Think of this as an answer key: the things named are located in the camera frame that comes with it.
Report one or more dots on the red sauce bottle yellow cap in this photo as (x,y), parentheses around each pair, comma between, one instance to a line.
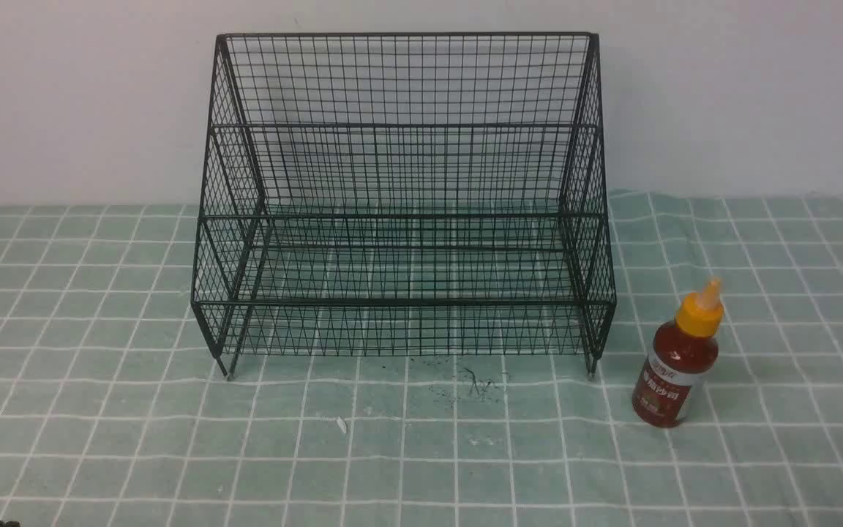
(683,350)

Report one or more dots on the green checkered tablecloth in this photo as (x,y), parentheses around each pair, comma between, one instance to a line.
(112,412)

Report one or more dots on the black wire mesh shelf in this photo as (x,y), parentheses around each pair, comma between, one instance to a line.
(404,194)

